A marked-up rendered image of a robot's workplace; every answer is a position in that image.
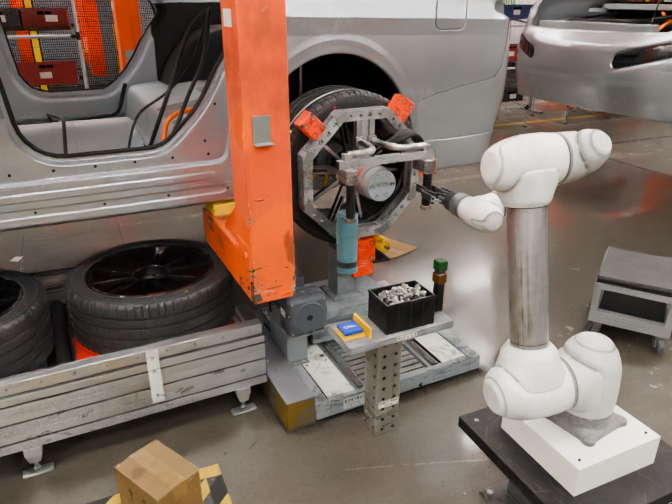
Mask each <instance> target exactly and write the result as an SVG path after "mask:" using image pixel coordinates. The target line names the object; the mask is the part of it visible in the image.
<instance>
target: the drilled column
mask: <svg viewBox="0 0 672 504"><path fill-rule="evenodd" d="M401 354H402V342H398V343H395V344H391V345H388V346H384V347H381V348H377V349H374V350H370V351H367V352H365V392H364V423H365V424H366V425H367V426H368V428H369V429H370V430H371V431H372V433H373V434H374V435H375V436H379V435H382V434H385V433H387V432H390V431H393V430H396V429H398V410H399V391H400V373H401ZM392 424H394V425H393V427H391V425H392ZM373 428H374V429H373ZM381 430H382V431H381Z"/></svg>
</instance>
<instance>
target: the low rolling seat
mask: <svg viewBox="0 0 672 504"><path fill-rule="evenodd" d="M588 320H589V321H590V320H591V321H590V322H588V323H587V324H586V325H585V326H584V331H585V332H596V333H599V332H600V330H601V325H602V324H606V325H610V326H615V327H619V328H623V329H627V330H632V331H636V332H640V333H644V334H648V335H653V336H652V349H653V351H654V353H656V354H661V353H662V352H663V351H664V340H665V338H666V339H670V335H671V331H672V258H668V257H662V256H657V255H651V254H646V253H640V252H635V251H629V250H624V249H618V248H612V247H608V249H607V251H606V253H605V256H604V259H603V262H602V264H601V267H600V270H599V272H598V275H597V279H596V282H595V286H594V291H593V296H592V301H591V306H590V311H589V316H588Z"/></svg>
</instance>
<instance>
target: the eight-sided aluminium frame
mask: <svg viewBox="0 0 672 504"><path fill-rule="evenodd" d="M394 113H395V112H393V111H392V110H391V109H390V108H388V107H385V106H372V107H361V108H349V109H338V110H333V111H332V112H331V113H330V114H329V115H328V117H327V118H326V119H325V121H324V122H323V124H324V125H325V126H326V127H327V128H326V129H325V131H324V132H323V133H322V134H321V136H320V137H319V138H318V139H317V140H316V141H314V140H312V139H309V140H308V141H307V143H306V144H305V145H304V146H303V148H301V150H300V151H299V152H298V154H297V161H298V196H299V200H298V202H299V208H300V209H301V210H302V211H303V212H304V213H305V214H307V215H308V216H309V217H311V218H312V219H313V220H314V221H315V222H317V223H318V224H319V225H320V226H321V227H322V228H324V229H325V230H326V231H327V232H328V233H329V234H330V235H331V236H333V237H334V238H335V239H336V226H335V225H334V224H333V223H332V222H331V221H330V220H329V219H327V218H326V217H325V216H324V215H323V214H322V213H320V212H319V211H318V210H317V209H316V208H315V207H313V159H314V158H315V157H316V155H317V154H318V153H319V152H320V151H321V149H322V148H323V147H324V146H325V144H326V143H327V142H328V141H329V140H330V138H331V137H332V136H333V135H334V134H335V132H336V131H337V130H338V129H339V127H340V126H341V125H342V124H343V123H344V122H352V121H356V120H369V119H373V118H374V119H382V120H383V121H384V122H385V123H386V124H387V125H388V127H389V128H390V129H391V130H392V131H393V132H394V133H395V134H396V133H397V132H398V131H399V130H401V129H404V128H405V129H406V128H407V127H406V126H405V125H404V123H403V122H402V121H401V120H400V119H399V118H398V117H396V116H395V115H394ZM403 143H404V144H410V143H414V141H413V140H412V138H411V137H410V138H409V139H407V140H405V141H403ZM412 164H413V160H411V161H404V175H403V188H402V189H401V190H400V192H399V193H398V194H397V195H396V196H395V198H394V199H393V200H392V201H391V203H390V204H389V205H388V206H387V207H386V209H385V210H384V211H383V212H382V214H381V215H380V216H379V217H378V218H377V220H376V221H371V222H366V223H360V224H358V238H361V237H366V236H371V235H376V234H382V233H386V231H387V230H388V229H390V226H391V225H392V224H393V223H394V222H395V220H396V219H397V218H398V217H399V215H400V214H401V213H402V212H403V211H404V209H405V208H406V207H407V206H408V204H409V203H410V202H411V201H412V200H413V199H414V198H415V196H416V195H417V193H418V192H417V191H416V184H418V178H419V171H418V170H416V169H414V168H412Z"/></svg>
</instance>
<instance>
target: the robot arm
mask: <svg viewBox="0 0 672 504"><path fill-rule="evenodd" d="M611 148H612V143H611V140H610V138H609V136H608V135H607V134H606V133H604V132H603V131H601V130H599V129H584V130H581V131H579V132H576V131H569V132H554V133H546V132H538V133H529V134H522V135H516V136H512V137H509V138H506V139H503V140H501V141H499V142H497V143H495V144H494V145H492V146H491V147H489V148H488V149H487V151H486V152H485V153H484V155H483V157H482V160H481V175H482V177H483V180H484V182H485V184H486V185H487V186H488V187H489V188H491V189H492V190H494V191H492V192H491V193H488V194H485V195H480V196H475V197H472V196H469V195H467V194H465V193H460V192H455V191H453V190H450V189H448V188H445V187H442V188H440V187H436V186H434V185H432V184H431V191H430V190H428V188H427V187H424V186H422V185H420V184H416V191H417V192H419V193H421V197H422V198H424V199H426V200H428V201H429V202H431V204H434V203H435V202H438V203H440V204H443V205H444V207H445V209H446V210H448V211H450V213H451V214H452V215H454V216H456V217H458V218H459V219H461V220H462V221H463V222H464V223H466V224H467V225H469V226H470V227H472V228H475V229H477V230H480V231H484V232H493V231H496V230H497V229H499V228H500V227H501V225H502V223H503V218H505V217H507V253H508V289H509V329H510V339H508V340H507V341H506V342H505V343H504V344H503V345H502V347H501V348H500V353H499V356H498V358H497V361H496V364H495V367H493V368H491V369H490V370H489V371H488V373H487V375H486V377H485V379H484V384H483V394H484V398H485V401H486V403H487V405H488V406H489V408H490V409H491V410H492V411H493V412H494V413H495V414H497V415H500V416H502V417H505V418H507V419H511V420H521V421H524V420H534V419H540V418H546V419H548V420H550V421H551V422H553V423H554V424H556V425H557V426H559V427H560V428H562V429H563V430H565V431H566V432H568V433H569V434H571V435H573V436H574V437H576V438H577V439H578V440H580V441H581V443H582V444H583V445H585V446H587V447H593V446H595V444H596V442H597V441H599V440H600V439H602V438H603V437H605V436H607V435H608V434H610V433H612V432H613V431H615V430H616V429H618V428H621V427H625V426H627V422H628V421H627V419H626V418H625V417H623V416H621V415H619V414H616V413H614V412H613V411H614V407H615V404H616V401H617V397H618V393H619V389H620V383H621V375H622V364H621V358H620V354H619V351H618V349H617V348H616V347H615V345H614V343H613V342H612V341H611V339H609V338H608V337H606V336H604V335H602V334H599V333H596V332H582V333H578V334H575V335H574V336H572V337H571V338H569V339H568V340H567V341H566V342H565V344H564V347H561V348H560V349H558V350H557V348H556V347H555V346H554V345H553V344H552V343H551V342H550V341H549V304H548V208H547V205H549V204H550V202H551V200H552V198H553V194H554V192H555V189H556V187H557V186H560V185H565V184H567V183H570V182H573V181H577V180H579V179H581V178H583V177H585V176H587V175H589V174H591V173H592V172H594V171H596V170H597V169H599V168H600V167H601V166H602V165H603V164H604V162H605V161H606V160H607V158H608V157H609V155H610V153H611ZM436 192H437V193H436Z"/></svg>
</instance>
